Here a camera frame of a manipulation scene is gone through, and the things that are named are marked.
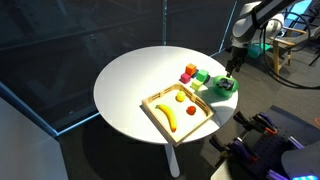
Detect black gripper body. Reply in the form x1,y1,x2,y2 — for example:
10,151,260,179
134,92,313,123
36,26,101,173
229,45,249,67

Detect white and black checkered dice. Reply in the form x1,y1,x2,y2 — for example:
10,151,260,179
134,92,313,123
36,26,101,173
215,77,235,92

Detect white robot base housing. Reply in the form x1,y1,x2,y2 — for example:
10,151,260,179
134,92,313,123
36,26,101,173
280,139,320,180

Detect green plastic bowl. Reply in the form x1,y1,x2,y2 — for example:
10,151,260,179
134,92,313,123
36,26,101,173
212,74,240,99

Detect green cube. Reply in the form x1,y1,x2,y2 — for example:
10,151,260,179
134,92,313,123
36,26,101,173
195,68,210,83

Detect yellow-green cube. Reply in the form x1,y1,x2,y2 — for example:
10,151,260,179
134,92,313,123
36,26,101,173
190,78,204,92

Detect orange cube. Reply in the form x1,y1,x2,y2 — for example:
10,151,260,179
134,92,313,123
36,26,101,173
184,62,198,76

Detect pink cube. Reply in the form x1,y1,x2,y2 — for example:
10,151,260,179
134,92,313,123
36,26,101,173
179,72,193,85

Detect wooden armchair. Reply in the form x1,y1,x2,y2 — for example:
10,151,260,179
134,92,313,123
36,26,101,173
270,25,320,76

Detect blue clamp with orange trigger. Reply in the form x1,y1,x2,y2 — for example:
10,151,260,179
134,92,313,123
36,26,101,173
209,134,260,168
232,111,278,136

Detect light wooden tray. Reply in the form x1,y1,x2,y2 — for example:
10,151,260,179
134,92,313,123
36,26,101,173
141,82,217,147

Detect yellow toy banana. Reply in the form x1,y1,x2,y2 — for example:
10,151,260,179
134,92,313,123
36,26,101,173
154,103,179,134

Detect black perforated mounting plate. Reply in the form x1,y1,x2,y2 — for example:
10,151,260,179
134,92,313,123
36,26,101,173
210,104,320,180

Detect white table leg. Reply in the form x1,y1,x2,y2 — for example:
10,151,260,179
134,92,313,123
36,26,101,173
164,143,181,179

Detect white cabinet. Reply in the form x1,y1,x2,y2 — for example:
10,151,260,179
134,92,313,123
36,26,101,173
0,96,70,180

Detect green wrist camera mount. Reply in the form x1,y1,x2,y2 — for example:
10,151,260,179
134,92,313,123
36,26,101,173
247,43,272,60

